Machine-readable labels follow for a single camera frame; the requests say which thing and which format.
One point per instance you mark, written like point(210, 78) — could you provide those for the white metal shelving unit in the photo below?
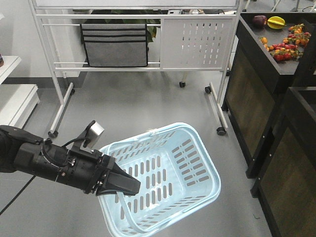
point(17, 101)

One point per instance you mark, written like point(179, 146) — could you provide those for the cherry tomatoes pile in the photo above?
point(290, 47)

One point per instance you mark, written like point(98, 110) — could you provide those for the purple eggplant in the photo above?
point(259, 21)

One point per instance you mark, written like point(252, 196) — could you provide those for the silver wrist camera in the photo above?
point(93, 134)

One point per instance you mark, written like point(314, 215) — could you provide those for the white rolling whiteboard stand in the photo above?
point(183, 35)

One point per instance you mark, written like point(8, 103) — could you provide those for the light blue plastic basket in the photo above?
point(177, 178)

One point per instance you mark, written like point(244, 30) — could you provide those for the dark wooden produce stand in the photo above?
point(272, 106)

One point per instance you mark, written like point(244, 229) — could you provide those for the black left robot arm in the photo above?
point(28, 153)

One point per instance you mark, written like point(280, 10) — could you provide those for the grey fabric organizer bag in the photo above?
point(115, 45)

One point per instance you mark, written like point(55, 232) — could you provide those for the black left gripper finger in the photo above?
point(117, 180)

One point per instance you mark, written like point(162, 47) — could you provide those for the yellow starfruit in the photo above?
point(276, 22)

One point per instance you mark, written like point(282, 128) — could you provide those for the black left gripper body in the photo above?
point(88, 172)

